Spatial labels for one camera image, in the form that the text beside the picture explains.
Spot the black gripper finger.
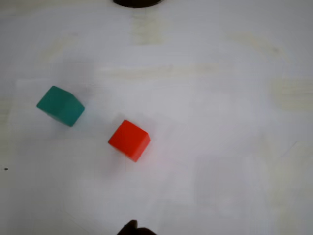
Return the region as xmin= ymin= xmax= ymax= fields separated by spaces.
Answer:
xmin=136 ymin=227 xmax=157 ymax=235
xmin=117 ymin=219 xmax=138 ymax=235

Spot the red cube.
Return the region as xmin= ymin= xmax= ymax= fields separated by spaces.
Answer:
xmin=108 ymin=119 xmax=151 ymax=163

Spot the teal blue cube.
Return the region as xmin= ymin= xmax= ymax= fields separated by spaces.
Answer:
xmin=36 ymin=85 xmax=86 ymax=127

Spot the beige masking tape strip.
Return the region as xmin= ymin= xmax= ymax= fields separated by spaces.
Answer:
xmin=268 ymin=77 xmax=313 ymax=112
xmin=39 ymin=33 xmax=80 ymax=63
xmin=131 ymin=12 xmax=171 ymax=46
xmin=96 ymin=62 xmax=221 ymax=78

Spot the black round dome object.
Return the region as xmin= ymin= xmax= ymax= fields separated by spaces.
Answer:
xmin=112 ymin=0 xmax=163 ymax=8

